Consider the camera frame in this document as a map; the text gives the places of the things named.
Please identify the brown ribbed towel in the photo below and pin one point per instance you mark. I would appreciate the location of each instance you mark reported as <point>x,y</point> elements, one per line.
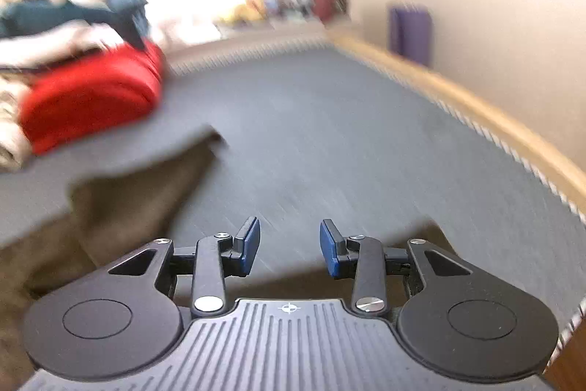
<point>137,198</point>

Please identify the cream folded blanket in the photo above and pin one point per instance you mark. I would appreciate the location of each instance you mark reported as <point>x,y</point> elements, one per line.
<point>41,45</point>

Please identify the wooden bed frame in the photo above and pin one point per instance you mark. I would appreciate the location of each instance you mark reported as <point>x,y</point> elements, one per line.
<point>480,107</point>

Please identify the folded dark clothes stack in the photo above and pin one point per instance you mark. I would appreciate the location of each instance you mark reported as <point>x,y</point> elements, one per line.
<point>50,13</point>

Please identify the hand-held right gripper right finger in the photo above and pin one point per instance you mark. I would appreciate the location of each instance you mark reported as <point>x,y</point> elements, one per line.
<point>328,246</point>

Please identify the red folded blanket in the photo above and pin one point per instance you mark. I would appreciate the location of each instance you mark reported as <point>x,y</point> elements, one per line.
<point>91,98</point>

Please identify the purple mat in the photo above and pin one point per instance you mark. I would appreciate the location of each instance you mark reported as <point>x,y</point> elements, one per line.
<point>411,34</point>

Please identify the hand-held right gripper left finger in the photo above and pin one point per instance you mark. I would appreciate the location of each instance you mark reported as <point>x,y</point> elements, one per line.
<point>249,244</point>

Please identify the row of plush toys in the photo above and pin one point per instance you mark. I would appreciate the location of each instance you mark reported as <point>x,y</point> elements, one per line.
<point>265,4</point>

